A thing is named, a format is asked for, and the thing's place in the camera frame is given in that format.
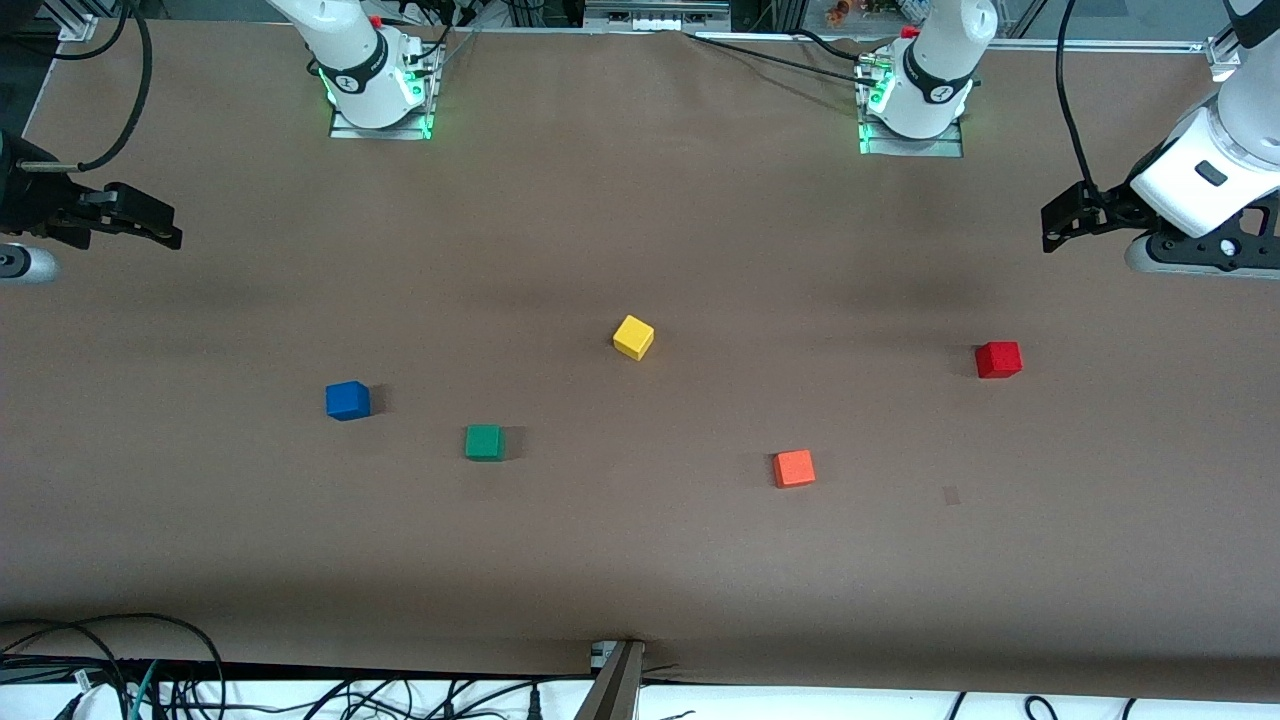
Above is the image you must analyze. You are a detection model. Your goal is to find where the red wooden block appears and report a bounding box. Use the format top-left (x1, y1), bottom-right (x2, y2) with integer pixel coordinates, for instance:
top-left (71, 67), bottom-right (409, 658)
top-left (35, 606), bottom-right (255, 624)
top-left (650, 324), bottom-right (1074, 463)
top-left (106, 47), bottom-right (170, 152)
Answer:
top-left (975, 341), bottom-right (1024, 380)

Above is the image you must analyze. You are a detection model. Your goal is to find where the blue wooden block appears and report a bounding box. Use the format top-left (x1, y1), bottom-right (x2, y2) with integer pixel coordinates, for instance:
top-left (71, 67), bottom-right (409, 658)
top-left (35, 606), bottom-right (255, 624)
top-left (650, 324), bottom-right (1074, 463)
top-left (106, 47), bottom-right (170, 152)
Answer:
top-left (325, 381), bottom-right (372, 422)

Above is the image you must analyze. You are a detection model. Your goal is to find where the yellow wooden block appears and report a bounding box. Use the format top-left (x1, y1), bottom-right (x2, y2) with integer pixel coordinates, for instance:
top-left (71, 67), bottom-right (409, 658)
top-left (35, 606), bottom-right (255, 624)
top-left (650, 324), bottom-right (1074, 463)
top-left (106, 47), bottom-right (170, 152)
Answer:
top-left (612, 314), bottom-right (656, 362)

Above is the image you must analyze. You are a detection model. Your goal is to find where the grey power strip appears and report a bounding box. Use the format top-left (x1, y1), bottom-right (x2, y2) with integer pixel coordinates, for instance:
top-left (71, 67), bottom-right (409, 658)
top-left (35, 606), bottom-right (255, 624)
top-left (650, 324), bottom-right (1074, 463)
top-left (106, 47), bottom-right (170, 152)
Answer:
top-left (583, 0), bottom-right (732, 32)

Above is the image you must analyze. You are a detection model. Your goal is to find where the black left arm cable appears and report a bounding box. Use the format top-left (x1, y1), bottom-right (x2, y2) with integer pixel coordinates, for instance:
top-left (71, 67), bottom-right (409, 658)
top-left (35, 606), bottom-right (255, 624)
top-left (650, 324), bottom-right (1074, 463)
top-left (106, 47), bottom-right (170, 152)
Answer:
top-left (1055, 0), bottom-right (1102, 197)

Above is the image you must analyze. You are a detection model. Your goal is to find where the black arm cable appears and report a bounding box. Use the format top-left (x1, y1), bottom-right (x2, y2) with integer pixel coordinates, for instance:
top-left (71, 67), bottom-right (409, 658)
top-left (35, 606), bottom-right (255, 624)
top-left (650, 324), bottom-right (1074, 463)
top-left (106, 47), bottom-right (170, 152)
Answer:
top-left (1055, 0), bottom-right (1102, 197)
top-left (18, 0), bottom-right (154, 174)

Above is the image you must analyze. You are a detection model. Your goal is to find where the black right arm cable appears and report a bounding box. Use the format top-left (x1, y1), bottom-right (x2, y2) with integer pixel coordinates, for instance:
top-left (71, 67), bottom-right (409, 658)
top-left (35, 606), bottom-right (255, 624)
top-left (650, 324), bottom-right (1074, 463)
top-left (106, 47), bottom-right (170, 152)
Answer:
top-left (18, 0), bottom-right (154, 174)

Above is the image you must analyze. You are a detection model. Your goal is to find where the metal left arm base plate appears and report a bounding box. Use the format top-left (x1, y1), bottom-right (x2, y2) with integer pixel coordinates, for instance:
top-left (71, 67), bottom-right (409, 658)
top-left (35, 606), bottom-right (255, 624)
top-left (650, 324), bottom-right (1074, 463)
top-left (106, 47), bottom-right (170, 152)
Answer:
top-left (857, 55), bottom-right (967, 159)

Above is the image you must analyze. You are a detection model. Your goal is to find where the aluminium frame bracket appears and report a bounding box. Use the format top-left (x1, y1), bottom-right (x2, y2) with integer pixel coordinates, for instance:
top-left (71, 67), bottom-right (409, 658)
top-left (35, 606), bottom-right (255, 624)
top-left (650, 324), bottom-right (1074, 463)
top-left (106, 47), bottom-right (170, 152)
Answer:
top-left (1204, 35), bottom-right (1247, 82)
top-left (55, 0), bottom-right (102, 42)

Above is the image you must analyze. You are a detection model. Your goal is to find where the teal cable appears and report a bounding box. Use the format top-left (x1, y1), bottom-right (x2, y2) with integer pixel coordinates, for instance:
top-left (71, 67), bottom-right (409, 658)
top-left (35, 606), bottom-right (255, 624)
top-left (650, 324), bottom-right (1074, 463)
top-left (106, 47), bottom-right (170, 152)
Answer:
top-left (128, 660), bottom-right (161, 720)

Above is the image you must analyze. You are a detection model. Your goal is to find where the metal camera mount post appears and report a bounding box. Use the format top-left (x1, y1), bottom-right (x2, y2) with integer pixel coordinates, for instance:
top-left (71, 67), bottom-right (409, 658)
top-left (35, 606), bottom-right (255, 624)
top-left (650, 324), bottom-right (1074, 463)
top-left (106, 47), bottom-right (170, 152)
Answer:
top-left (575, 640), bottom-right (647, 720)

